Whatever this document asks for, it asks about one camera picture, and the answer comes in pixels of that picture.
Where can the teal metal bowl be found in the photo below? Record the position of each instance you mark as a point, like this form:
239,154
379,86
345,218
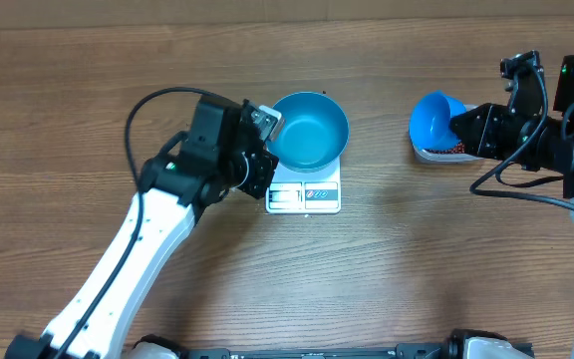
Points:
316,131

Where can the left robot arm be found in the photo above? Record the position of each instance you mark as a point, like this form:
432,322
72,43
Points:
224,148

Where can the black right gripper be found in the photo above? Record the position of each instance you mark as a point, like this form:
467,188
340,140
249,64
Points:
487,127

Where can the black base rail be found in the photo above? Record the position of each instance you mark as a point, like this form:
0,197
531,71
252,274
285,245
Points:
461,343

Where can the blue plastic measuring scoop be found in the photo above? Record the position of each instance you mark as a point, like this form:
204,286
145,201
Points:
429,123

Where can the white digital kitchen scale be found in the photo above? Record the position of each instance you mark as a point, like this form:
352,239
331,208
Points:
301,188

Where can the red adzuki beans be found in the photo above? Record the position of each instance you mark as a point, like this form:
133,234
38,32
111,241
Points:
456,150

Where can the clear plastic container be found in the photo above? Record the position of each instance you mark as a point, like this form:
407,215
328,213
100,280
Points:
430,158

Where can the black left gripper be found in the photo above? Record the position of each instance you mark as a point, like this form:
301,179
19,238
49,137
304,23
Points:
265,166

